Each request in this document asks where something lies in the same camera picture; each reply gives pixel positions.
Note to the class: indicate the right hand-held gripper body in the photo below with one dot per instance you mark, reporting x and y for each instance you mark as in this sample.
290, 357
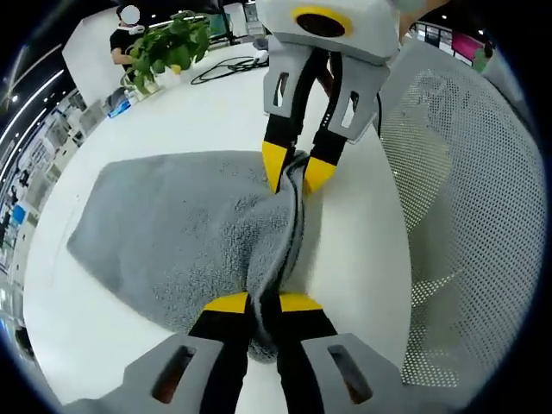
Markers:
371, 30

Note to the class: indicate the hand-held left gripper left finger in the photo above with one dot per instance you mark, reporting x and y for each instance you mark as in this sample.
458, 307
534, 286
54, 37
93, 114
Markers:
181, 379

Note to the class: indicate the green potted plant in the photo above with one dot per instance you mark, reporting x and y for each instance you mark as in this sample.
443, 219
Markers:
172, 47

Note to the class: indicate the white mesh chair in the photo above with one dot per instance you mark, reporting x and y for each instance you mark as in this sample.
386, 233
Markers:
474, 172

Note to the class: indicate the white power adapter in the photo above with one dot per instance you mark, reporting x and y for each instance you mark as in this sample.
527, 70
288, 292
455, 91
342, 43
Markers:
262, 55

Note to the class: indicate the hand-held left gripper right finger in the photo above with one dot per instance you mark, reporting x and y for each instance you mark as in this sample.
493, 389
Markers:
336, 379

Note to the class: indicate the grey towel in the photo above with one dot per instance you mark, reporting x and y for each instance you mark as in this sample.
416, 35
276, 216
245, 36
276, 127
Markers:
172, 215

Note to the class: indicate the blue packet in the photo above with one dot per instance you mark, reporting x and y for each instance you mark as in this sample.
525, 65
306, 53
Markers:
121, 108

